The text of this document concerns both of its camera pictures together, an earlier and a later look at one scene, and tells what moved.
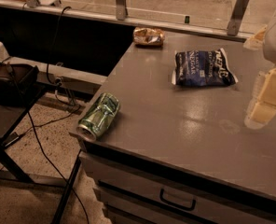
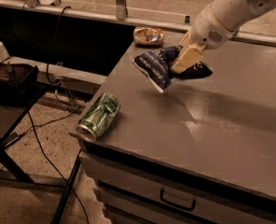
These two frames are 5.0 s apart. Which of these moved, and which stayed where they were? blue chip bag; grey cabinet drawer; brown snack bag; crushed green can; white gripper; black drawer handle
Moved: blue chip bag; white gripper
Stayed: grey cabinet drawer; brown snack bag; crushed green can; black drawer handle
